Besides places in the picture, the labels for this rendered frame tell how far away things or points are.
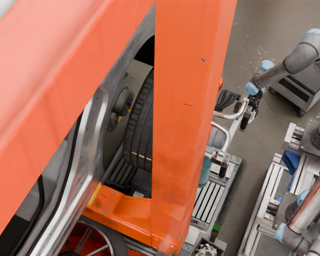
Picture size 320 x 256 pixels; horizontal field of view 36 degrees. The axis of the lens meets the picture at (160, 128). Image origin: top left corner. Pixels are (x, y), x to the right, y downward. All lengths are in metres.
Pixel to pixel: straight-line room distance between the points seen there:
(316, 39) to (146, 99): 0.89
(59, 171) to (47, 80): 1.91
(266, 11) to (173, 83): 3.25
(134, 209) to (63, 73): 2.05
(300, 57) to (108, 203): 1.24
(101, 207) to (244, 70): 1.93
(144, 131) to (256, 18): 2.31
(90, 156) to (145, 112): 0.35
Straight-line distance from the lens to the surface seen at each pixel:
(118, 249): 2.77
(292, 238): 2.19
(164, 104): 1.48
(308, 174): 2.83
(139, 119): 2.44
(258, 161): 3.64
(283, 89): 3.84
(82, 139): 2.22
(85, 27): 0.56
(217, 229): 2.66
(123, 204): 2.63
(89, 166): 2.44
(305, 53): 2.48
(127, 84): 2.79
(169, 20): 1.20
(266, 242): 3.18
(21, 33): 0.57
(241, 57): 4.17
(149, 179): 3.23
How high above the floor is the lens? 3.14
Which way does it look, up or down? 58 degrees down
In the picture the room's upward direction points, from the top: 3 degrees clockwise
